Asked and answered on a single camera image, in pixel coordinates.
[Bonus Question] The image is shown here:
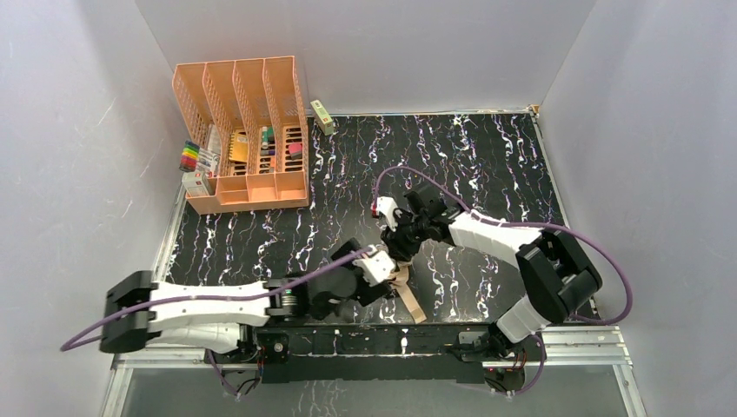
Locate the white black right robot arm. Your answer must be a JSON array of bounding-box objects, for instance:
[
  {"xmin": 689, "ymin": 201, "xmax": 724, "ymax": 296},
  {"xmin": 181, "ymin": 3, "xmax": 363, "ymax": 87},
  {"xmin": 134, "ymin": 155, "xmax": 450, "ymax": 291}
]
[{"xmin": 371, "ymin": 184, "xmax": 602, "ymax": 346}]

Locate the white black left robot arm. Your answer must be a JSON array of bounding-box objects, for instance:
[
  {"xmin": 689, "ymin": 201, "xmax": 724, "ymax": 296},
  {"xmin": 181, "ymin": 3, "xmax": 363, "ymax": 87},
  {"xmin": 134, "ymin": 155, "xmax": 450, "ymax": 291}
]
[{"xmin": 99, "ymin": 240, "xmax": 398, "ymax": 354}]

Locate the green white small box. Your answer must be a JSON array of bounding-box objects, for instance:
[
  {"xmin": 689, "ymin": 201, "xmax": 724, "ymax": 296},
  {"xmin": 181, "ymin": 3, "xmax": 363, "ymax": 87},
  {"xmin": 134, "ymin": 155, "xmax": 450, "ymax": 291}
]
[{"xmin": 310, "ymin": 100, "xmax": 335, "ymax": 136}]

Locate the pink eraser in organizer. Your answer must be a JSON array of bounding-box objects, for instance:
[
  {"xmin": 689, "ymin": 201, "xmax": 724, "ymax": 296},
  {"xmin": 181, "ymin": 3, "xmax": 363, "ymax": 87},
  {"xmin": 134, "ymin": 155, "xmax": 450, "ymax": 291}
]
[{"xmin": 288, "ymin": 142, "xmax": 303, "ymax": 161}]

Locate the yellow notebook in organizer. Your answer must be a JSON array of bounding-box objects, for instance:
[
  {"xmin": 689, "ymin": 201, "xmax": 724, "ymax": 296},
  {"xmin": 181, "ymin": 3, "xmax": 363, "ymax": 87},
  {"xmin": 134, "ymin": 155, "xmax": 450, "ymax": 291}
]
[{"xmin": 228, "ymin": 130, "xmax": 249, "ymax": 163}]

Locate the small white cardboard box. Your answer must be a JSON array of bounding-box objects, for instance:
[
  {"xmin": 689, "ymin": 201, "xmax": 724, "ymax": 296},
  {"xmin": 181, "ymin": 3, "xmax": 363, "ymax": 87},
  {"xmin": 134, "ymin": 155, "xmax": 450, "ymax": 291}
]
[{"xmin": 182, "ymin": 170, "xmax": 215, "ymax": 197}]

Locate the colourful marker pen set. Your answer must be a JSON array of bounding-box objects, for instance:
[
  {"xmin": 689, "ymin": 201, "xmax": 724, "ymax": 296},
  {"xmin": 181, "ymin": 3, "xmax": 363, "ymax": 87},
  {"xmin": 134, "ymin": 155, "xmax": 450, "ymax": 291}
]
[{"xmin": 179, "ymin": 141, "xmax": 201, "ymax": 172}]

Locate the peach plastic desk organizer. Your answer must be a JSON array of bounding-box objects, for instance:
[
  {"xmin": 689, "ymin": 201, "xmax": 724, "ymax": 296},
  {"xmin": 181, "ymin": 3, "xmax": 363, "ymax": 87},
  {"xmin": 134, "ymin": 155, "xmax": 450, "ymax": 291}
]
[{"xmin": 172, "ymin": 56, "xmax": 309, "ymax": 215}]

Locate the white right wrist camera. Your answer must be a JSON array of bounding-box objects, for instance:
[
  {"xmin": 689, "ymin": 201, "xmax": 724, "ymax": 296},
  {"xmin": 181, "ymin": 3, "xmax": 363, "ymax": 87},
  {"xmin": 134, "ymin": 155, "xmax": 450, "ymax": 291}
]
[{"xmin": 371, "ymin": 196, "xmax": 402, "ymax": 231}]

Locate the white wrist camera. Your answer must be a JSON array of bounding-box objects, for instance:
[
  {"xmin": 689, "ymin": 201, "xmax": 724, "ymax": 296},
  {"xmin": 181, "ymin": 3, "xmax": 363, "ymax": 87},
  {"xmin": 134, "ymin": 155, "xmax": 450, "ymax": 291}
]
[
  {"xmin": 371, "ymin": 196, "xmax": 402, "ymax": 231},
  {"xmin": 352, "ymin": 245, "xmax": 398, "ymax": 287}
]

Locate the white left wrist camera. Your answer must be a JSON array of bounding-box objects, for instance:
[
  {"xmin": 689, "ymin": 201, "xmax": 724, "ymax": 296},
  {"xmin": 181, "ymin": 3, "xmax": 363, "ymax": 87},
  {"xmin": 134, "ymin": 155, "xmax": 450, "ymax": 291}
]
[{"xmin": 352, "ymin": 245, "xmax": 398, "ymax": 287}]

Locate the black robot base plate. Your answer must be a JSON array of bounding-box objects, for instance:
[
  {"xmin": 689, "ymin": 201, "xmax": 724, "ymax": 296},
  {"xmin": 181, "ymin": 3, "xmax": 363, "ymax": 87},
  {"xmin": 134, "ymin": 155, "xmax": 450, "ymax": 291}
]
[{"xmin": 205, "ymin": 323, "xmax": 544, "ymax": 384}]

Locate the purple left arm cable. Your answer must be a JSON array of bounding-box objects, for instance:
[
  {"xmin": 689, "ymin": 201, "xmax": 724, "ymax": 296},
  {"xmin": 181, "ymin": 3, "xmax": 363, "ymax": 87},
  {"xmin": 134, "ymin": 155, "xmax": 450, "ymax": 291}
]
[{"xmin": 60, "ymin": 244, "xmax": 378, "ymax": 400}]

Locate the aluminium table edge rail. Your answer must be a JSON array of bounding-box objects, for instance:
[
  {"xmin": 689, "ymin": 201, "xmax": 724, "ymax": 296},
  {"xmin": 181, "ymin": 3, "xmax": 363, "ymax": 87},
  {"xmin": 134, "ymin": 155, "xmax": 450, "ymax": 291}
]
[{"xmin": 100, "ymin": 103, "xmax": 649, "ymax": 417}]

